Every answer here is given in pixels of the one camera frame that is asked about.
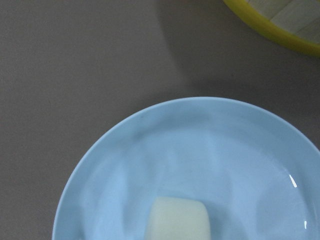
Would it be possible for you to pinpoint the light blue plate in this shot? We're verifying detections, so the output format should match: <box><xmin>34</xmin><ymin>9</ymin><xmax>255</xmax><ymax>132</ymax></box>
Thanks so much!
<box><xmin>52</xmin><ymin>97</ymin><xmax>320</xmax><ymax>240</ymax></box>

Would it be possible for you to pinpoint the yellow bamboo steamer basket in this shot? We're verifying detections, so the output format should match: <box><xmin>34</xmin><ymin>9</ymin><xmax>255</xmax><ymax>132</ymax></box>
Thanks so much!
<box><xmin>224</xmin><ymin>0</ymin><xmax>320</xmax><ymax>57</ymax></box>

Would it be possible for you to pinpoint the white steamed bun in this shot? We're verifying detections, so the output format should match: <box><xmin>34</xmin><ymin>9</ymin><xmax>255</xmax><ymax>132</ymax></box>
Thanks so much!
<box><xmin>144</xmin><ymin>197</ymin><xmax>211</xmax><ymax>240</ymax></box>

